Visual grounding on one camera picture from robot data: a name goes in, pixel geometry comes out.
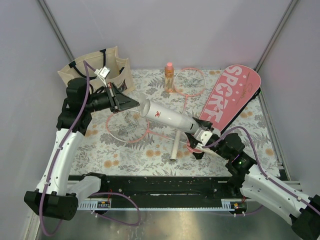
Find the white cable duct strip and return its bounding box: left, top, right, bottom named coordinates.
left=77, top=195, right=247, bottom=212

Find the orange drink bottle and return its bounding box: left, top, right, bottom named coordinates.
left=164, top=62, right=175, bottom=93

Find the white shuttlecock tube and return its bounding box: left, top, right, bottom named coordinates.
left=138, top=98, right=205, bottom=135

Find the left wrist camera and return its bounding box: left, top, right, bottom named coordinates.
left=94, top=66, right=111, bottom=86

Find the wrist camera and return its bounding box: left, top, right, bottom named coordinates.
left=194, top=128, right=213, bottom=146
left=94, top=66, right=111, bottom=86

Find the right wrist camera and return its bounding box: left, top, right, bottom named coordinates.
left=194, top=128, right=213, bottom=146

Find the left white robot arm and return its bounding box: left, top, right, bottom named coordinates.
left=24, top=77, right=139, bottom=221

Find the beige canvas tote bag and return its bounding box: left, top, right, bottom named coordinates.
left=58, top=46, right=136, bottom=94

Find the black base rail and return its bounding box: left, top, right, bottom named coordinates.
left=100, top=175, right=243, bottom=202

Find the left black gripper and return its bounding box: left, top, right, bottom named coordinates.
left=84, top=82, right=141, bottom=113

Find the pink racket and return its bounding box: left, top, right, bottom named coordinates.
left=106, top=110, right=175, bottom=144
left=168, top=67, right=207, bottom=162

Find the floral table mat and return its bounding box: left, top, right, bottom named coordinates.
left=71, top=69, right=280, bottom=177

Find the pink racket cover bag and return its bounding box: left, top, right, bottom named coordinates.
left=186, top=64, right=262, bottom=161

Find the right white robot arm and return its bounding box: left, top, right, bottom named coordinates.
left=186, top=118, right=320, bottom=240

